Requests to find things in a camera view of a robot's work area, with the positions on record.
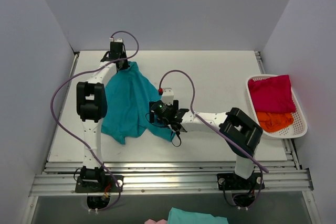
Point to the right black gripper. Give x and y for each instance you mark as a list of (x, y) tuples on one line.
[(152, 109)]

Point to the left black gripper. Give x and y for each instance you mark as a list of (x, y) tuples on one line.
[(122, 63)]

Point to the teal t-shirt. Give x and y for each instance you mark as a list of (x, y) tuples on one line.
[(128, 95)]

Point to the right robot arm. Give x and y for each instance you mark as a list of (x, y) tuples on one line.
[(241, 132)]

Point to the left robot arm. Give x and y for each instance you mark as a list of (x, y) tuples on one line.
[(91, 106)]

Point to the orange t-shirt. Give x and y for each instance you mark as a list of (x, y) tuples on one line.
[(273, 122)]

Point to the folded mint t-shirt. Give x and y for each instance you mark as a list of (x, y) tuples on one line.
[(180, 216)]

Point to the magenta t-shirt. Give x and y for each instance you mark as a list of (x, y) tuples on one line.
[(272, 95)]

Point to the folded pink t-shirt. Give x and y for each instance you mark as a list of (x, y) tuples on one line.
[(150, 221)]

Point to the white plastic basket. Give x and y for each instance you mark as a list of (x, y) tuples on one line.
[(297, 129)]

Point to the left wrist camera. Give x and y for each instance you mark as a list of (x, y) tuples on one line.
[(119, 40)]

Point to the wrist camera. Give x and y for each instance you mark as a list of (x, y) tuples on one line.
[(167, 95), (119, 40)]

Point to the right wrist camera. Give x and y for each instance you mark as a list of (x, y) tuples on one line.
[(167, 95)]

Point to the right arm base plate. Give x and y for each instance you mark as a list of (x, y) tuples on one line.
[(231, 181)]

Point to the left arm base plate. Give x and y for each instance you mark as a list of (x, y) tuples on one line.
[(93, 186)]

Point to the aluminium rail frame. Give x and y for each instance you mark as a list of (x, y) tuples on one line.
[(149, 165)]

